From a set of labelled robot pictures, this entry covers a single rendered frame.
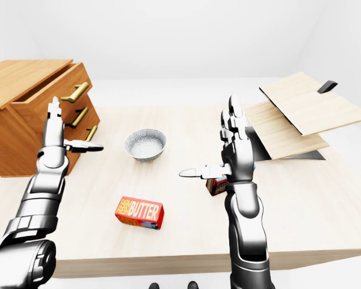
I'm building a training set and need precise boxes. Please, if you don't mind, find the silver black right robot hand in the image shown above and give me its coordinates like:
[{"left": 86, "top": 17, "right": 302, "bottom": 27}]
[{"left": 179, "top": 94, "right": 256, "bottom": 184}]

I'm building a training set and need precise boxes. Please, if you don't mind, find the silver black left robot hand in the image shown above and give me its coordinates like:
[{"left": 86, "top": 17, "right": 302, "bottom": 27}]
[{"left": 41, "top": 96, "right": 104, "bottom": 154}]

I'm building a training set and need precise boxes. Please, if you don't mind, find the wooden cabinet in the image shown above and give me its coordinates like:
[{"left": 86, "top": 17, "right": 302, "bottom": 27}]
[{"left": 0, "top": 59, "right": 101, "bottom": 178}]

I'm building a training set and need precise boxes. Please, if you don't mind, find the brown printed food box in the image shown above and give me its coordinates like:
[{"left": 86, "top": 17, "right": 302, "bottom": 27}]
[{"left": 205, "top": 176, "right": 230, "bottom": 197}]

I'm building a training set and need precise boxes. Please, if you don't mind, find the small pale wooden panel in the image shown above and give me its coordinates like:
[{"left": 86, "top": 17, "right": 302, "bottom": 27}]
[{"left": 244, "top": 101, "right": 330, "bottom": 161}]

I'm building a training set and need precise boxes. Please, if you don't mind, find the large pale wooden panel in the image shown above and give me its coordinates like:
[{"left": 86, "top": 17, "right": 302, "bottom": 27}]
[{"left": 258, "top": 71, "right": 361, "bottom": 137}]

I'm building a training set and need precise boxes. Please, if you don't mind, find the grey patterned bowl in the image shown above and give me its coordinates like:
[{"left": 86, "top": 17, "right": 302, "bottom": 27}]
[{"left": 124, "top": 128, "right": 167, "bottom": 163}]

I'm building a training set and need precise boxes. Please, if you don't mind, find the red butter box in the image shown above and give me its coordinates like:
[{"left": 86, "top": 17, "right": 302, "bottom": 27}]
[{"left": 114, "top": 196, "right": 165, "bottom": 231}]

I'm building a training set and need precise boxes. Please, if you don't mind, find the wooden drawer, short brass handle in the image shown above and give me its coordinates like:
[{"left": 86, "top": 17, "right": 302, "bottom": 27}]
[{"left": 63, "top": 119, "right": 101, "bottom": 176}]

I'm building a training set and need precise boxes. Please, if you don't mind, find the wooden drawer, long brass handle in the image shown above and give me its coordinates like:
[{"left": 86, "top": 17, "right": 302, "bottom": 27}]
[{"left": 11, "top": 61, "right": 93, "bottom": 134}]

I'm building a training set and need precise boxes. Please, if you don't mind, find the medium brass drawer handle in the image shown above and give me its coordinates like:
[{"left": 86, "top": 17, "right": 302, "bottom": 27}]
[{"left": 65, "top": 107, "right": 90, "bottom": 129}]

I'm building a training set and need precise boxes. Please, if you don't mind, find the short brass drawer handle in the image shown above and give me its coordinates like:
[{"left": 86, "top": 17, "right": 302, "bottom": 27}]
[{"left": 84, "top": 125, "right": 99, "bottom": 143}]

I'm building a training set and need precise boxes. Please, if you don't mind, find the wooden drawer, medium brass handle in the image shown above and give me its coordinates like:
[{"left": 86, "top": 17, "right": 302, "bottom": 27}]
[{"left": 59, "top": 92, "right": 101, "bottom": 129}]

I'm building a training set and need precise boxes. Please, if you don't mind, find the long brass drawer handle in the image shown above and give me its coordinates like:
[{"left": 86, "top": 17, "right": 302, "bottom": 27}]
[{"left": 61, "top": 81, "right": 90, "bottom": 104}]

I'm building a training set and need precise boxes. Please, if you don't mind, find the black angled bracket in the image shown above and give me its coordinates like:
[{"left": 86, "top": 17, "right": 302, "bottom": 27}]
[{"left": 316, "top": 80, "right": 339, "bottom": 95}]

